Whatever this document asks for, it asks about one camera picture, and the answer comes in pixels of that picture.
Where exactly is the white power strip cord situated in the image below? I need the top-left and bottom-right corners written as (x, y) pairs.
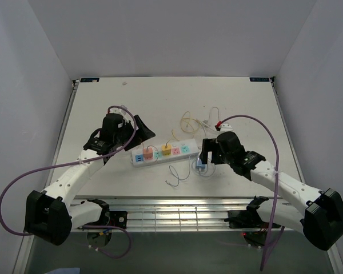
top-left (196, 107), bottom-right (225, 149)

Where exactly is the pink charger plug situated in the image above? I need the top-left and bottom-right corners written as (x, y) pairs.
top-left (143, 147), bottom-right (154, 160)

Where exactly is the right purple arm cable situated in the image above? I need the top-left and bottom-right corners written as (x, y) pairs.
top-left (220, 115), bottom-right (285, 271)

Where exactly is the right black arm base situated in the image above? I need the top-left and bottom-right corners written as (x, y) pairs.
top-left (224, 196), bottom-right (272, 231)

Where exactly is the blue corner label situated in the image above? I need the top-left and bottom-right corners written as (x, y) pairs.
top-left (249, 77), bottom-right (270, 82)
top-left (80, 78), bottom-right (99, 83)

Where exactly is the white colourful power strip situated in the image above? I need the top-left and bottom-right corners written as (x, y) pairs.
top-left (131, 139), bottom-right (199, 167)

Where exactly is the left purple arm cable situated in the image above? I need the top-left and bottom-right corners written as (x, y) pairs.
top-left (0, 105), bottom-right (138, 236)

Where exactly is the yellow charger plug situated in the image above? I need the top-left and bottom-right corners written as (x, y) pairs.
top-left (162, 144), bottom-right (172, 156)

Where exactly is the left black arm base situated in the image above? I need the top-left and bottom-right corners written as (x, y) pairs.
top-left (79, 199), bottom-right (128, 229)

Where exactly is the right blue corner label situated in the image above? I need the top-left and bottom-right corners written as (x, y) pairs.
top-left (249, 77), bottom-right (270, 82)

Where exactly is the blue cloth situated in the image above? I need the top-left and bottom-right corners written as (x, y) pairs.
top-left (48, 268), bottom-right (80, 274)

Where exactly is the blue charger plug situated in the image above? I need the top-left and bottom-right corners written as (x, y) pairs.
top-left (195, 158), bottom-right (206, 172)

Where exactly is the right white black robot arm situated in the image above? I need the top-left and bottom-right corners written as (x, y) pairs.
top-left (200, 131), bottom-right (343, 251)

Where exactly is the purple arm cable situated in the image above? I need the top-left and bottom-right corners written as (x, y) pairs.
top-left (0, 105), bottom-right (138, 236)
top-left (220, 115), bottom-right (285, 271)

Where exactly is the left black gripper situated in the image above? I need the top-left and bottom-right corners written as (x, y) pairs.
top-left (114, 115), bottom-right (155, 151)

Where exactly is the left blue corner label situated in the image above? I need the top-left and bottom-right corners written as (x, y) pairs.
top-left (80, 78), bottom-right (99, 83)

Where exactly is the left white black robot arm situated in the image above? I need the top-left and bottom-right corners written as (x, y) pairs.
top-left (25, 113), bottom-right (155, 245)

